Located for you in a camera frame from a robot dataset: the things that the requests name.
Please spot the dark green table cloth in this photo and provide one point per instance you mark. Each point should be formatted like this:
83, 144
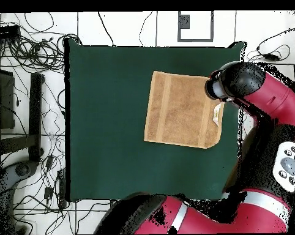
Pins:
101, 122

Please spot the office chair base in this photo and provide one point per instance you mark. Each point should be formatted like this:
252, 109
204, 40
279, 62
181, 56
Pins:
22, 170

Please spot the flat black box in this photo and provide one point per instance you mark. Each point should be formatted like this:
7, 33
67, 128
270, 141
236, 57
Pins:
5, 31

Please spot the small black power adapter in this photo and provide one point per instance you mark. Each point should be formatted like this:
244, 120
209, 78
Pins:
48, 193

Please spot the black metal frame bar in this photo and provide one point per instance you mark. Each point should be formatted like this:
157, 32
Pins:
36, 110

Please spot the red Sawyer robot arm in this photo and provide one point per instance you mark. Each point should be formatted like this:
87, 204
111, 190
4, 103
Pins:
260, 90

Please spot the long black power strip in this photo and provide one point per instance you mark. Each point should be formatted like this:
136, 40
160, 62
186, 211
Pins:
62, 186

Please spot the tan terry towel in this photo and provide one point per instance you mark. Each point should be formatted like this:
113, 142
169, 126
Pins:
181, 110

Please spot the large black box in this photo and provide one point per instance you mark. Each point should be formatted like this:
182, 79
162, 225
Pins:
5, 98

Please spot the grey square floor marker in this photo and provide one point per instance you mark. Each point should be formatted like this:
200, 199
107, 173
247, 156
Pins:
184, 22

